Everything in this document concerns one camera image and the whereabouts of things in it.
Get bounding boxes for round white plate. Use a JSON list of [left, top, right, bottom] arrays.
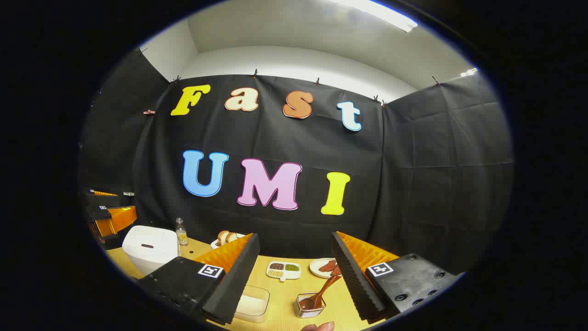
[[309, 258, 341, 279]]

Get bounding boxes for white rice cooker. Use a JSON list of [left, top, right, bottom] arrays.
[[122, 225, 180, 277]]

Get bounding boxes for brown wooden spoon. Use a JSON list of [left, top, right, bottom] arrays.
[[300, 266, 342, 311]]

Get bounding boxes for white rice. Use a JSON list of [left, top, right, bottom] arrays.
[[236, 294, 267, 319]]

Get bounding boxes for white toaster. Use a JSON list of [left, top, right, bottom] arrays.
[[210, 232, 246, 250]]

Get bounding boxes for white divided grain dish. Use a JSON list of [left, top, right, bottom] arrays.
[[266, 261, 302, 282]]

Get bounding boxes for clear plastic rice box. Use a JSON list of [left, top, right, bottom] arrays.
[[233, 285, 271, 323]]

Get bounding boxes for small glass bottle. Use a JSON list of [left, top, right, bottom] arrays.
[[175, 217, 188, 247]]

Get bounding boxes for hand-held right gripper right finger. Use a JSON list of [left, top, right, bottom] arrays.
[[331, 231, 464, 325]]

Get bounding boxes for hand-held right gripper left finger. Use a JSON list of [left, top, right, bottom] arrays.
[[138, 233, 260, 326]]

